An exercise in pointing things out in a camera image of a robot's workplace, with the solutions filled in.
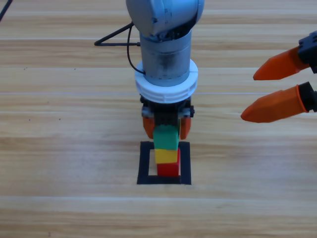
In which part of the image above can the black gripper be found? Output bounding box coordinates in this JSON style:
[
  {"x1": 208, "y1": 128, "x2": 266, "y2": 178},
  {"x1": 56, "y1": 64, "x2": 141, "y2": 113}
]
[{"x1": 140, "y1": 95, "x2": 196, "y2": 139}]

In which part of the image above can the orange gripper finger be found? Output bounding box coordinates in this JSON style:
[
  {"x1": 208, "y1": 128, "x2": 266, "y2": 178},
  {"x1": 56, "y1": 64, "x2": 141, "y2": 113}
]
[
  {"x1": 253, "y1": 31, "x2": 317, "y2": 81},
  {"x1": 240, "y1": 81, "x2": 317, "y2": 124}
]

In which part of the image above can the green wooden block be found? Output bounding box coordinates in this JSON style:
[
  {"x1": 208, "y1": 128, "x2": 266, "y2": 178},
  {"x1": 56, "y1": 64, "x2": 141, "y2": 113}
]
[{"x1": 153, "y1": 124, "x2": 179, "y2": 151}]

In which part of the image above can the yellow wooden block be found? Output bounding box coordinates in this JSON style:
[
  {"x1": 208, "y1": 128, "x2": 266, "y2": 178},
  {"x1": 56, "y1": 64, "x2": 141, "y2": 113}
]
[{"x1": 155, "y1": 148, "x2": 180, "y2": 165}]

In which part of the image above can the red wooden block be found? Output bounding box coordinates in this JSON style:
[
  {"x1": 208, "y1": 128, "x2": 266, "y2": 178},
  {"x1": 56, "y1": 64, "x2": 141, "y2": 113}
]
[{"x1": 157, "y1": 162, "x2": 180, "y2": 177}]

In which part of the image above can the black tape square outline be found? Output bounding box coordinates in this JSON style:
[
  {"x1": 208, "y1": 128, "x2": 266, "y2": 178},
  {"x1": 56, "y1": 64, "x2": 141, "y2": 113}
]
[{"x1": 136, "y1": 141, "x2": 192, "y2": 185}]

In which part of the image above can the white wrist adapter ring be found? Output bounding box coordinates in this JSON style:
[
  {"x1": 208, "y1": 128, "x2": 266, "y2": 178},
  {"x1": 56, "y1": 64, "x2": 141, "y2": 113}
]
[{"x1": 134, "y1": 59, "x2": 199, "y2": 104}]

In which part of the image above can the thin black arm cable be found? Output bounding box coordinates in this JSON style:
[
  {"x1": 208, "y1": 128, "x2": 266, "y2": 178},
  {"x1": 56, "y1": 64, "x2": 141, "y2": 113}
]
[{"x1": 127, "y1": 23, "x2": 147, "y2": 75}]

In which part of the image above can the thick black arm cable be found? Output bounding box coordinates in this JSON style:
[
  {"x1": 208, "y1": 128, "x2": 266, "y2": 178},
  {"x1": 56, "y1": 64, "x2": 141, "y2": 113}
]
[{"x1": 94, "y1": 21, "x2": 142, "y2": 48}]

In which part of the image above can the black background cable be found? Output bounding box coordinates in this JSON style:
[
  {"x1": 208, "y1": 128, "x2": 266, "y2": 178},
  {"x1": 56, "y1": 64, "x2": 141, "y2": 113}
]
[{"x1": 0, "y1": 0, "x2": 13, "y2": 22}]

